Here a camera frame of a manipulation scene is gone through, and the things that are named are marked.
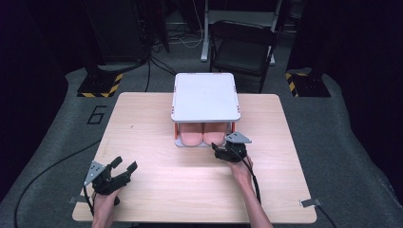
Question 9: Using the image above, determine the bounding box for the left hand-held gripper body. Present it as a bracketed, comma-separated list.
[83, 161, 132, 196]

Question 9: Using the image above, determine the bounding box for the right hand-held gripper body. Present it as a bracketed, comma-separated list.
[220, 131, 253, 163]

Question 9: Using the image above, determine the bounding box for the white and orange shoe rack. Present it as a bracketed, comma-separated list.
[170, 72, 241, 148]

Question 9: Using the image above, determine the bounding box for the person's left hand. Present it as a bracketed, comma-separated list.
[92, 186, 123, 213]

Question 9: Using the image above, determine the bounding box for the person's right hand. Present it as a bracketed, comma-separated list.
[227, 155, 255, 186]

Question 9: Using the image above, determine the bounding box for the grey tape piece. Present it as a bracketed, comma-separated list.
[298, 198, 322, 209]
[68, 195, 88, 205]

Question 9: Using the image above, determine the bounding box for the black striped stand base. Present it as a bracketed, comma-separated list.
[77, 71, 124, 99]
[284, 71, 333, 99]

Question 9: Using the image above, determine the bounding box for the black folding chair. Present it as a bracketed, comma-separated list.
[209, 20, 278, 94]

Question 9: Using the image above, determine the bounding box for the white-legged desk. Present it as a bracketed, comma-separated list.
[200, 0, 283, 67]

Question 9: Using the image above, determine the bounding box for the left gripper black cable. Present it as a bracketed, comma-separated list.
[82, 185, 96, 217]

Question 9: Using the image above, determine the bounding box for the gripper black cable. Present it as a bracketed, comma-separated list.
[82, 185, 96, 217]
[241, 158, 262, 204]

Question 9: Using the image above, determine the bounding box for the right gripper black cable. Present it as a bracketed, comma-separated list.
[241, 158, 262, 204]

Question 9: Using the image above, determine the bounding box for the black floor cable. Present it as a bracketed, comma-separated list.
[13, 139, 103, 228]

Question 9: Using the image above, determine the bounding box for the black cable bundle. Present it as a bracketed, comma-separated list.
[144, 44, 177, 93]

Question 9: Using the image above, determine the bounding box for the white cable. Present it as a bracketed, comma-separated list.
[169, 0, 204, 49]

